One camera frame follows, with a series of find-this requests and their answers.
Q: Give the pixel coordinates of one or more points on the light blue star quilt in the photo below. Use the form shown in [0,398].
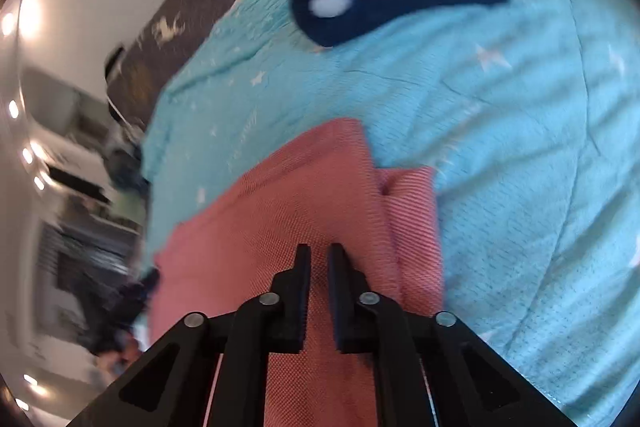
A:
[529,114]

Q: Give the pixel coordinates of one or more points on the pink knit shirt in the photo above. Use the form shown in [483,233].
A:
[321,188]

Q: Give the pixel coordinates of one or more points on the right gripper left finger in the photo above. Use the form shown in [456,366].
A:
[211,371]

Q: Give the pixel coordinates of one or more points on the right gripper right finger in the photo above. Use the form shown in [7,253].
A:
[428,371]

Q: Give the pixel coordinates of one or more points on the grey clothes pile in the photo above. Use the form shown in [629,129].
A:
[123,164]

